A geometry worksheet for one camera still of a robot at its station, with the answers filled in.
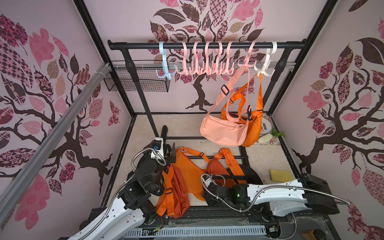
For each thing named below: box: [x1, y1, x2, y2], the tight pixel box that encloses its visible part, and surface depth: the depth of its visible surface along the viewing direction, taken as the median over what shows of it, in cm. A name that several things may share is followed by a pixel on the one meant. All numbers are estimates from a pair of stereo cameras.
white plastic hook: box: [254, 41, 277, 77], surface depth 55 cm
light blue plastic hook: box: [155, 41, 177, 81], surface depth 53 cm
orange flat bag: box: [171, 146, 210, 201], surface depth 93 cm
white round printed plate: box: [260, 115, 273, 135], surface depth 113 cm
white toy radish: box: [257, 133, 273, 144], surface depth 102 cm
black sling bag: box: [225, 164, 263, 185], surface depth 84 cm
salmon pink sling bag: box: [200, 66, 251, 147], surface depth 78 cm
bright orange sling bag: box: [220, 73, 264, 148], surface depth 72 cm
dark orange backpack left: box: [156, 164, 190, 219], surface depth 77 cm
